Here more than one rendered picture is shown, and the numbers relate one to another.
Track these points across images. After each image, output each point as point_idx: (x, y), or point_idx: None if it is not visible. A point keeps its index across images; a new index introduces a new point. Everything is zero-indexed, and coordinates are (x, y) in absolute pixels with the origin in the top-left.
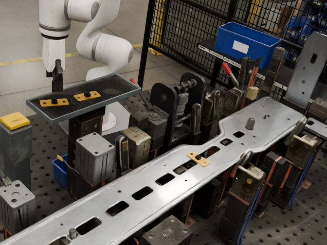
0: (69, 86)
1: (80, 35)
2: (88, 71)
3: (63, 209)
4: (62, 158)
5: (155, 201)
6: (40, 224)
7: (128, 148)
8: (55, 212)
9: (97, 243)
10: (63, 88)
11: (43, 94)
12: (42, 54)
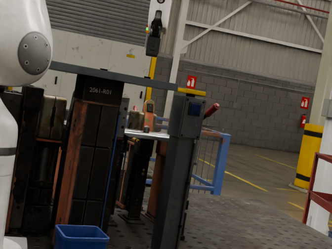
0: (119, 73)
1: (48, 30)
2: (10, 119)
3: (147, 134)
4: (133, 137)
5: (66, 120)
6: (168, 136)
7: (70, 104)
8: (154, 135)
9: (130, 129)
10: (129, 75)
11: (156, 80)
12: (167, 23)
